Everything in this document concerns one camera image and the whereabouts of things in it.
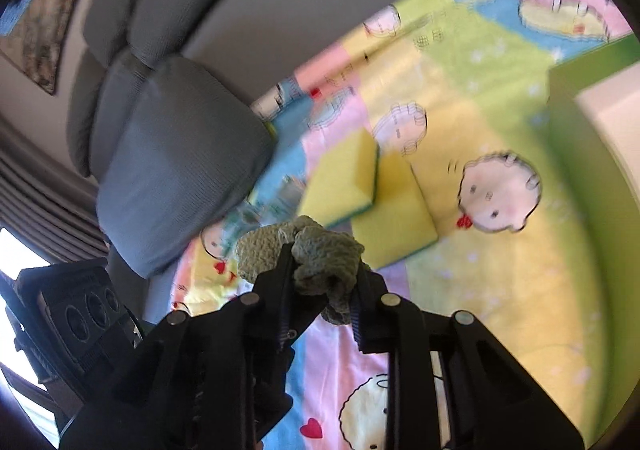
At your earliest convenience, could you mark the green scrubbing pad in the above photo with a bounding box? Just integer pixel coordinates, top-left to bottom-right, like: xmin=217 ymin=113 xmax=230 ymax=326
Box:
xmin=233 ymin=216 xmax=364 ymax=325

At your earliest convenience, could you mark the grey curtain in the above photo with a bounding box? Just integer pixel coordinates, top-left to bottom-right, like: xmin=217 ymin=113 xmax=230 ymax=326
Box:
xmin=1 ymin=121 xmax=108 ymax=262

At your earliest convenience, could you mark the yellow sponge lower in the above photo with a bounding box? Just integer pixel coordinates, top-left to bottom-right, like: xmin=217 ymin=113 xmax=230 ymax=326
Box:
xmin=352 ymin=152 xmax=438 ymax=269

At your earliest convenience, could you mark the yellow sponge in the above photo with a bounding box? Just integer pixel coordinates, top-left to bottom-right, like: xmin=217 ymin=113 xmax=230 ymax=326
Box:
xmin=297 ymin=128 xmax=378 ymax=228
xmin=352 ymin=152 xmax=438 ymax=269

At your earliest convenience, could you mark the grey sofa cushion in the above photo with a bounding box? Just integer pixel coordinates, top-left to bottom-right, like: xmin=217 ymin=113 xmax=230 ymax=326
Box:
xmin=96 ymin=55 xmax=276 ymax=277

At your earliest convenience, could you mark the yellow sponge upper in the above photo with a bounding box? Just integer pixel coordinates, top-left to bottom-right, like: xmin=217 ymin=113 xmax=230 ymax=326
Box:
xmin=297 ymin=128 xmax=378 ymax=228

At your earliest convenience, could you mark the green storage box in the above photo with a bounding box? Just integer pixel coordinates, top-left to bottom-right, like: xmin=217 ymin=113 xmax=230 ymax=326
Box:
xmin=549 ymin=35 xmax=639 ymax=449

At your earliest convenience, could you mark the colourful cartoon bed sheet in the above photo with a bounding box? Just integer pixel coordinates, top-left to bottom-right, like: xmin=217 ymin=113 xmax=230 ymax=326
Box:
xmin=171 ymin=0 xmax=630 ymax=441

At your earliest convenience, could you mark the grey sofa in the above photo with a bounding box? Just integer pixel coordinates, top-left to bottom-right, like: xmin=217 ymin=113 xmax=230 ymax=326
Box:
xmin=65 ymin=0 xmax=591 ymax=310

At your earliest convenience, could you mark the framed wall picture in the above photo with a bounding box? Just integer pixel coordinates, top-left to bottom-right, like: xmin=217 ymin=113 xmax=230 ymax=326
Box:
xmin=1 ymin=0 xmax=77 ymax=95

